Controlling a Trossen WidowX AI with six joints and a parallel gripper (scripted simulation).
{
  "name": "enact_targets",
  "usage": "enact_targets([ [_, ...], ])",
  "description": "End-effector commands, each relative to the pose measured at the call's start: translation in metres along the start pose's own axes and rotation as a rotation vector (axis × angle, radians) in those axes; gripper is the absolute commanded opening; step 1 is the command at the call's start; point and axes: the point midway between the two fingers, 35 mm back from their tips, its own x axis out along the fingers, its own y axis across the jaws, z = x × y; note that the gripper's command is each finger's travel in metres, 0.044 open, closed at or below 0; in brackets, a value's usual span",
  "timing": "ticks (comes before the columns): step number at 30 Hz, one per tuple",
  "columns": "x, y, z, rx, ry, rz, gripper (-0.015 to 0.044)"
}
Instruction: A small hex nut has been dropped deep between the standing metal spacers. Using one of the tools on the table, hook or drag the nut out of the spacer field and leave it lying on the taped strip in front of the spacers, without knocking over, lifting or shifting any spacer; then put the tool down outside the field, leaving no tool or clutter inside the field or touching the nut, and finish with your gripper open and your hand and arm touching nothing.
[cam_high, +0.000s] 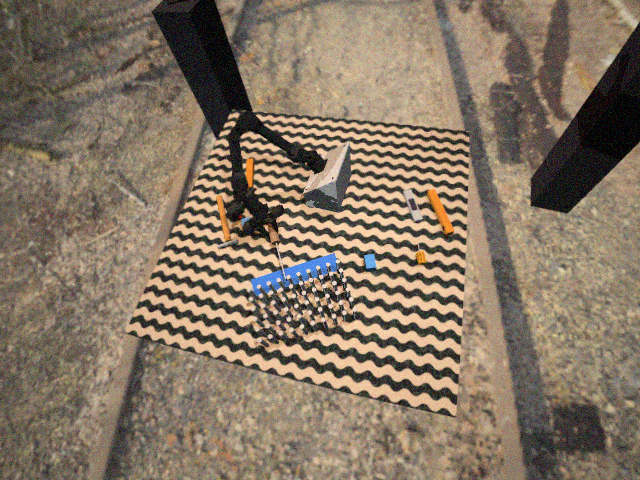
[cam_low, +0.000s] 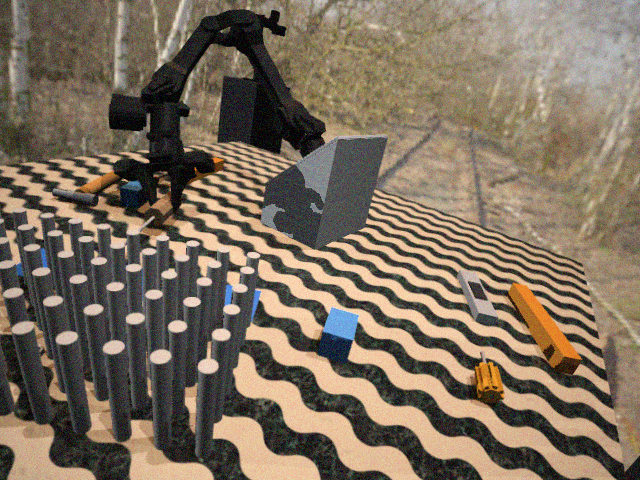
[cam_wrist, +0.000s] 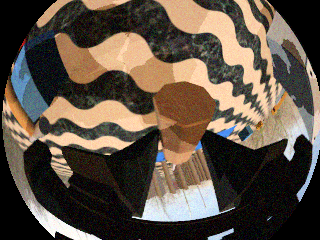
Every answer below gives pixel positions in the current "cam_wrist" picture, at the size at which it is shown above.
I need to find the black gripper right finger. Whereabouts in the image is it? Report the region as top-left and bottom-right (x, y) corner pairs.
(200, 129), (288, 212)

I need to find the orange and grey hammer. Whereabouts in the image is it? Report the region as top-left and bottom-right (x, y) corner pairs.
(4, 71), (51, 143)

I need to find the blue flat strip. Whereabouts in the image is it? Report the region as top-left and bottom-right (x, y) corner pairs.
(156, 124), (237, 163)

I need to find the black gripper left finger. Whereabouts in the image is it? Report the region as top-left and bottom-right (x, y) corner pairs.
(61, 129), (160, 217)

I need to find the blue cube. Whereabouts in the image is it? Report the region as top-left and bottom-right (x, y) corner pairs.
(237, 125), (253, 143)
(11, 29), (69, 121)

